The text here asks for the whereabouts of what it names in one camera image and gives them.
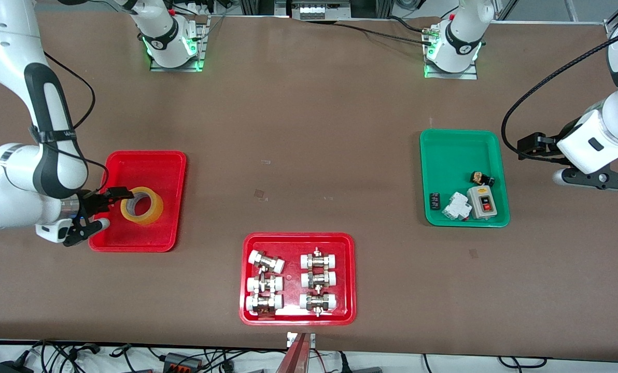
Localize yellow tape roll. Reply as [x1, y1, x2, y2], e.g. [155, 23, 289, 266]
[120, 187, 164, 226]

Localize empty red plastic tray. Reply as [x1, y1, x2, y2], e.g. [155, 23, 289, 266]
[89, 150, 188, 253]

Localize green plastic tray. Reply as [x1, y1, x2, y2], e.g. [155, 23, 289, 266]
[419, 129, 511, 228]

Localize red tray with fittings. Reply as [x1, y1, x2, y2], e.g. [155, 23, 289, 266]
[239, 232, 357, 326]

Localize white circuit breaker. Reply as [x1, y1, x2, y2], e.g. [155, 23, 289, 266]
[441, 192, 473, 222]

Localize metal pipe fitting white caps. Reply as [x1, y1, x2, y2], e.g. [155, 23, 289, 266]
[300, 248, 339, 270]
[246, 276, 284, 294]
[248, 250, 286, 274]
[245, 294, 284, 317]
[300, 270, 339, 289]
[299, 291, 338, 317]

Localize grey connector block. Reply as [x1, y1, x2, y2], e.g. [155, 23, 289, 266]
[164, 352, 203, 371]

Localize red metal bar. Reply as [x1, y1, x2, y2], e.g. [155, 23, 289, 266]
[275, 333, 312, 373]

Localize white power strip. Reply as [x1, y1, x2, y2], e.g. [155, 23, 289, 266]
[291, 0, 352, 20]

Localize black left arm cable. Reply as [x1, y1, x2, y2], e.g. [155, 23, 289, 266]
[501, 39, 613, 165]

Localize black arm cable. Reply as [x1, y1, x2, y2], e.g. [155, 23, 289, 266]
[501, 39, 613, 165]
[42, 52, 110, 195]

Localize grey switch box red button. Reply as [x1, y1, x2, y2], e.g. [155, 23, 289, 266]
[467, 185, 498, 220]

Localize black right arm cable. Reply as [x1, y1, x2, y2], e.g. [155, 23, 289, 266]
[42, 52, 110, 195]

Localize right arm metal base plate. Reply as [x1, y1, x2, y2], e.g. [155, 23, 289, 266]
[150, 16, 209, 72]

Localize black cable on table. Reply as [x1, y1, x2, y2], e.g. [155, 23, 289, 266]
[335, 20, 430, 45]

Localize silver metal bracket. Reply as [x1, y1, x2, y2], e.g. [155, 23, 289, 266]
[287, 332, 316, 348]

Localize aluminium frame post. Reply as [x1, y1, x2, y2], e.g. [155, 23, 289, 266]
[239, 0, 274, 16]

